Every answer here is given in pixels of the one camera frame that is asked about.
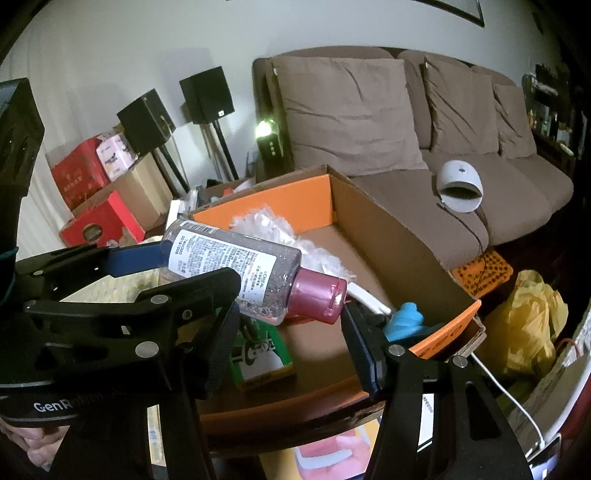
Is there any white dome nail lamp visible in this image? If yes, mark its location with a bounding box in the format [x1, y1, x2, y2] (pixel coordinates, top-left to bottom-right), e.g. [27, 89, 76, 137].
[436, 159, 485, 213]

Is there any person's left hand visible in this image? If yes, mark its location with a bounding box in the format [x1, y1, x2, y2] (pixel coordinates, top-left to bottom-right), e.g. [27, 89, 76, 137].
[18, 427, 63, 469]

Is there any large brown cushion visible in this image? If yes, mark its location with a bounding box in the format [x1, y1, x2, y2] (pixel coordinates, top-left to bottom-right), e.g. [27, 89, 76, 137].
[272, 56, 429, 177]

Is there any white fluffy duster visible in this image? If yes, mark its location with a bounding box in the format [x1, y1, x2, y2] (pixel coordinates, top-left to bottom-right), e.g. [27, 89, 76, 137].
[228, 208, 393, 315]

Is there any pink printed box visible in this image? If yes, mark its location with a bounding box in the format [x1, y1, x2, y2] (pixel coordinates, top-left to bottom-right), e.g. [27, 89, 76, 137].
[261, 422, 377, 480]

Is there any white box blue stripe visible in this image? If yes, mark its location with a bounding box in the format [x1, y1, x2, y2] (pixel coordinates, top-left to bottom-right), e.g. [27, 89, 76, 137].
[416, 392, 437, 450]

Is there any black speaker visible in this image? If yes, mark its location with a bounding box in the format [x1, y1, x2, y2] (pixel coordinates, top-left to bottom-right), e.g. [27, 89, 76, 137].
[179, 66, 235, 124]
[116, 89, 177, 157]

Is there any white cable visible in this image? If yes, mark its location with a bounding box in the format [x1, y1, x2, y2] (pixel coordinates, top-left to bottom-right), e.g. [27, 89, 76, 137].
[471, 353, 546, 455]

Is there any black device with light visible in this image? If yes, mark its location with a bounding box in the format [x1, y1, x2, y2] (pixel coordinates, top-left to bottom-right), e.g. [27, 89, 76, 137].
[255, 119, 284, 160]

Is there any dark cluttered shelf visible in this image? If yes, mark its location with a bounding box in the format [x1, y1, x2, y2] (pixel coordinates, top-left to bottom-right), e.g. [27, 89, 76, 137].
[524, 60, 591, 162]

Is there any pink tissue pack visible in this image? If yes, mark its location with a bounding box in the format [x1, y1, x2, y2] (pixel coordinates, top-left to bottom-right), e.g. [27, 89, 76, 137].
[95, 131, 139, 182]

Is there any medium brown cushion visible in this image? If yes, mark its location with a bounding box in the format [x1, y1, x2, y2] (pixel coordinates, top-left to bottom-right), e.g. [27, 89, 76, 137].
[422, 55, 500, 155]

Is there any green yellow toothpaste box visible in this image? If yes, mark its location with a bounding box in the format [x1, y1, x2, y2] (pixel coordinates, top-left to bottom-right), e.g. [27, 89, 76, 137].
[226, 318, 296, 393]

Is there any framed ink painting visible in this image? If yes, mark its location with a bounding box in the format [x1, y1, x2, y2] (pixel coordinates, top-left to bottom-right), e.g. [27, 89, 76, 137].
[416, 0, 485, 28]

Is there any red gift box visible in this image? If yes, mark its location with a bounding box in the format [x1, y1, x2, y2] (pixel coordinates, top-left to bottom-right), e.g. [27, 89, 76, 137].
[51, 135, 114, 210]

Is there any small brown cushion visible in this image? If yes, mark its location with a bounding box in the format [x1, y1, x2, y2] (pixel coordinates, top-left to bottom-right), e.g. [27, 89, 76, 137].
[493, 84, 539, 160]

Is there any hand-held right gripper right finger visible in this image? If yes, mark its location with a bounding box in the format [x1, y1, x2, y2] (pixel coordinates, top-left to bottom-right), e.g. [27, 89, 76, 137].
[341, 300, 534, 480]

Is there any orange cardboard box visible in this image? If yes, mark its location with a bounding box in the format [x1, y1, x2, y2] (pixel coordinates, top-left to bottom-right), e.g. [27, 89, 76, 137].
[187, 164, 486, 432]

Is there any box of clutter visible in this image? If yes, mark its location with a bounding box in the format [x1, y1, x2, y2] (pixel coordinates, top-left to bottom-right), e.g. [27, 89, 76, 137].
[166, 178, 257, 222]

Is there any black speaker stand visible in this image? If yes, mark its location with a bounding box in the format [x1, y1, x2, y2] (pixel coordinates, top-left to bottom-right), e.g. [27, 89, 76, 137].
[212, 121, 241, 182]
[152, 145, 190, 199]

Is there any blue collapsible funnel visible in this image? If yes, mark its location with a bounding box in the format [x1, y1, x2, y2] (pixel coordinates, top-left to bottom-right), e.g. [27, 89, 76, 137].
[385, 302, 446, 343]

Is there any white paper bag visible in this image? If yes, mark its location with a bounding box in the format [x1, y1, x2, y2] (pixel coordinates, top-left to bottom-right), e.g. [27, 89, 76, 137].
[508, 318, 591, 462]

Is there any brown cardboard box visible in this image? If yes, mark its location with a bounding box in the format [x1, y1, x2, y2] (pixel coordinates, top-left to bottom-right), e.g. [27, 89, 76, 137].
[69, 154, 174, 232]

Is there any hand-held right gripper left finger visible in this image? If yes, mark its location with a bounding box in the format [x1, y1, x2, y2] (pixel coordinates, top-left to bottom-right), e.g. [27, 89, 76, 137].
[55, 305, 242, 480]

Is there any orange plastic crate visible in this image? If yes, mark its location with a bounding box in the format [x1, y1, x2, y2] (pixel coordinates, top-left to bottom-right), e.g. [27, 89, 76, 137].
[450, 249, 514, 298]

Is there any brown sofa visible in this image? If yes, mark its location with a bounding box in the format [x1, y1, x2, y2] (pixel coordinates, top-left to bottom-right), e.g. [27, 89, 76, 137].
[252, 46, 575, 271]

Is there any yellow plastic bag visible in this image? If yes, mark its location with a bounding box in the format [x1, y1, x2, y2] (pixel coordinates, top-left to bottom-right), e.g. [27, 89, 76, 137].
[480, 270, 568, 381]

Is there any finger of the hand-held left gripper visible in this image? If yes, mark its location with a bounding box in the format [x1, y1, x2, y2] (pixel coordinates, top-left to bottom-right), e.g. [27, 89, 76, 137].
[14, 241, 172, 291]
[25, 267, 242, 370]

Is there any black lamp cable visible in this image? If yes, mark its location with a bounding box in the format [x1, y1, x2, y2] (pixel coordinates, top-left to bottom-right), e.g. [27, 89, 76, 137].
[438, 205, 497, 296]

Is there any white curtain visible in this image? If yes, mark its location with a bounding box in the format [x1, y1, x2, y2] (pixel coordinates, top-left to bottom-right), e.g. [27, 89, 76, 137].
[16, 175, 63, 259]

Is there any clear bottle pink cap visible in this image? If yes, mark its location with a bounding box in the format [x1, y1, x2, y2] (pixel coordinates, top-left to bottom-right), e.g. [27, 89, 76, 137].
[161, 219, 348, 326]

